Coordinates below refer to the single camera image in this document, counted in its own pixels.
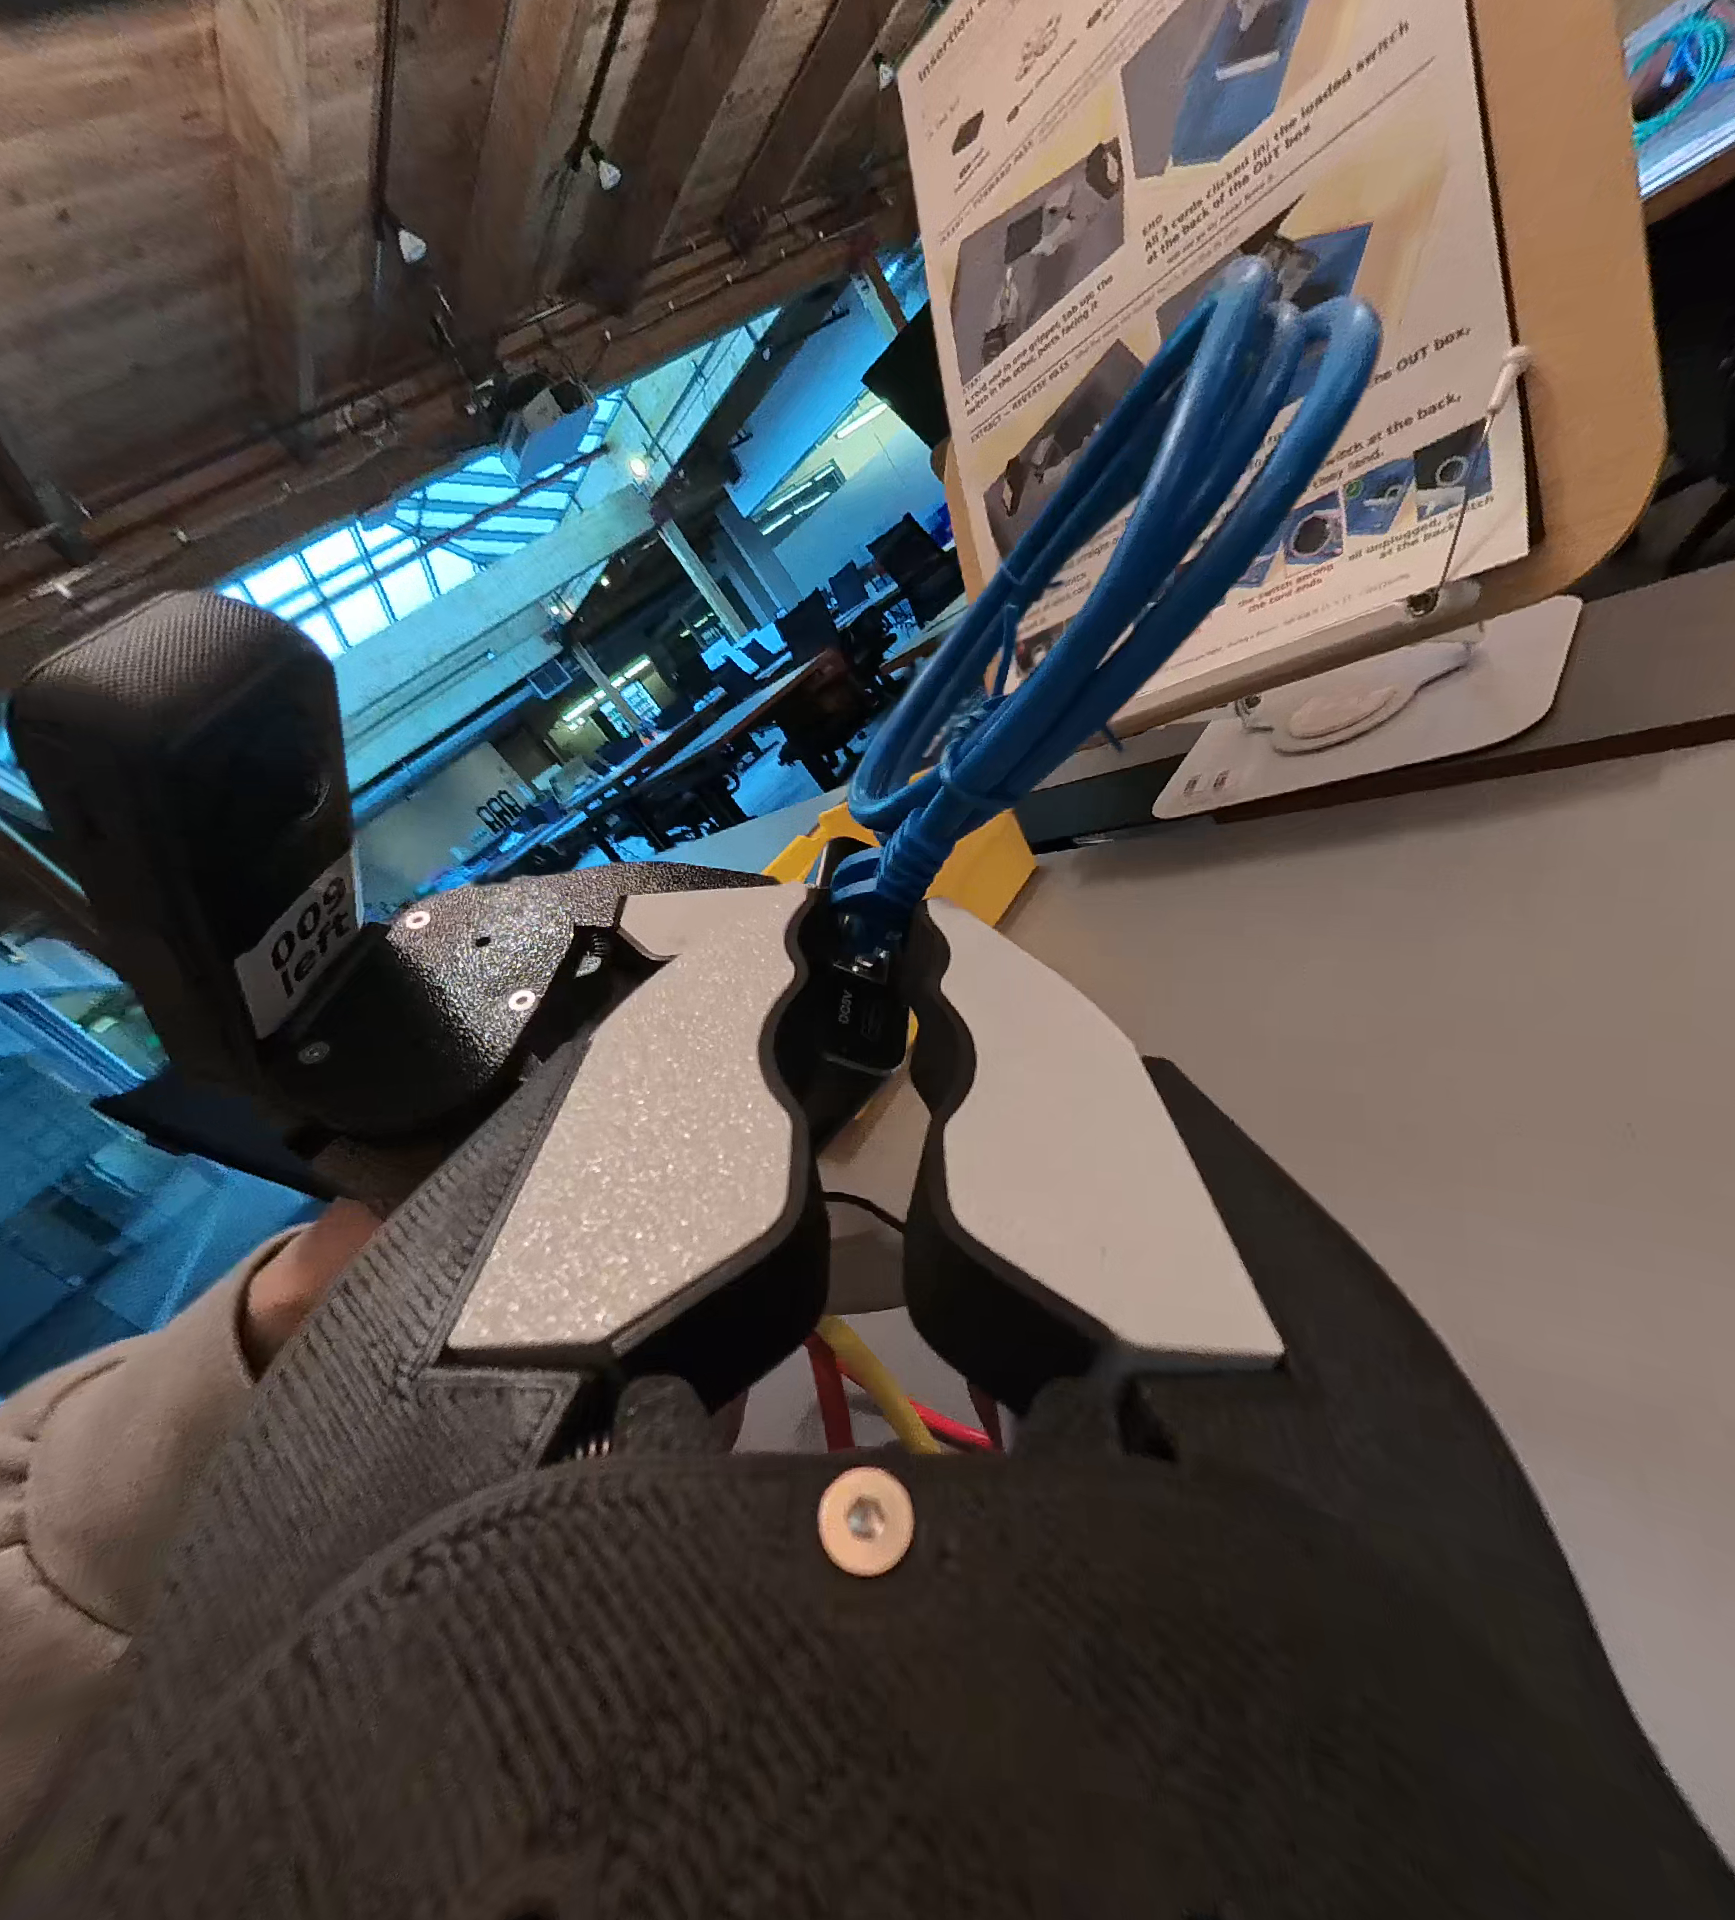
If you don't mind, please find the yellow ethernet cable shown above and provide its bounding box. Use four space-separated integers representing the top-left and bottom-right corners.
813 1316 943 1455

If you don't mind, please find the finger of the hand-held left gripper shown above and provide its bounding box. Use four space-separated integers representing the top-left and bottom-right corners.
615 884 809 967
821 1086 931 1315

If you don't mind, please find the grey metal stand base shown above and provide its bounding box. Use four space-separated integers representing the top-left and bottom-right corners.
1150 596 1584 820

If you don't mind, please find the person's left hand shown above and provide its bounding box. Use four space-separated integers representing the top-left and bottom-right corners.
243 1201 389 1368

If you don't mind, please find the group of black office chairs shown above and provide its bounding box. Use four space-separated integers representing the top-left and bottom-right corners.
477 511 965 843

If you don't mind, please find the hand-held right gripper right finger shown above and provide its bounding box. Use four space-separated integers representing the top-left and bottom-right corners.
901 901 1288 1420

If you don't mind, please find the person's left forearm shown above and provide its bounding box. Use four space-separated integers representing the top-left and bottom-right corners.
0 1274 301 1920

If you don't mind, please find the black computer monitor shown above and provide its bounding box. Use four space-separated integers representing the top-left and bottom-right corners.
861 323 953 448

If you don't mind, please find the blue ethernet cable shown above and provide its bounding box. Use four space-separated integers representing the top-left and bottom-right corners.
829 254 1384 962

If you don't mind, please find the yellow plastic bin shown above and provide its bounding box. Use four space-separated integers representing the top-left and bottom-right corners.
761 803 1040 924

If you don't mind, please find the white ceiling projector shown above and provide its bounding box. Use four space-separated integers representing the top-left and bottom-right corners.
495 382 599 475

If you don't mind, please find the red ethernet cable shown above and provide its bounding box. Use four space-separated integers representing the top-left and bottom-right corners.
803 1334 995 1455

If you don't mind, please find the instruction sheet on wooden stand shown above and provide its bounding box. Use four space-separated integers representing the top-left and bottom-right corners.
941 0 1666 708

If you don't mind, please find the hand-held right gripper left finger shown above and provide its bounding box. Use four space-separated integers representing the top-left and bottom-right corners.
439 889 833 1411

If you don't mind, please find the black ethernet splitter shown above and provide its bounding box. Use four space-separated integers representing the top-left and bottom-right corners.
807 936 913 1120

